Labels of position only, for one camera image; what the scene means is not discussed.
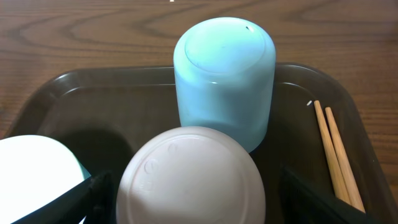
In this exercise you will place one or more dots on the light blue bowl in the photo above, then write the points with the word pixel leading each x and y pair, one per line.
pixel 35 170

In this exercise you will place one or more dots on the brown serving tray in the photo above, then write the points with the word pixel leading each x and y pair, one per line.
pixel 105 115

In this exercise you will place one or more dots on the pink cup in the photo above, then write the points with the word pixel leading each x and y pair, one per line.
pixel 191 175

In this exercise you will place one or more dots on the light blue cup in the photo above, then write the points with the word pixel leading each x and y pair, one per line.
pixel 224 74

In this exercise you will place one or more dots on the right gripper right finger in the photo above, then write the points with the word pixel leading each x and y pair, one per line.
pixel 308 199

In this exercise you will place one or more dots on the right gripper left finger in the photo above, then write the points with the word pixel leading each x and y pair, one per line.
pixel 89 202

